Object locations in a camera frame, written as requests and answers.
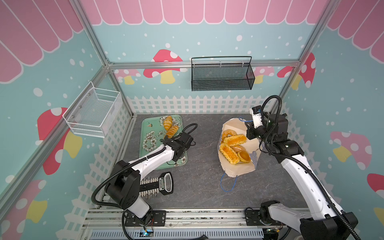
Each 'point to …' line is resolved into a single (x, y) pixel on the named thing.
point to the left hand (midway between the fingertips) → (167, 150)
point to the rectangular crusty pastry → (229, 153)
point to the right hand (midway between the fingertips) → (246, 121)
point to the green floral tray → (153, 131)
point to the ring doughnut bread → (227, 132)
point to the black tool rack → (150, 187)
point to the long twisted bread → (172, 131)
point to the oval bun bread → (237, 148)
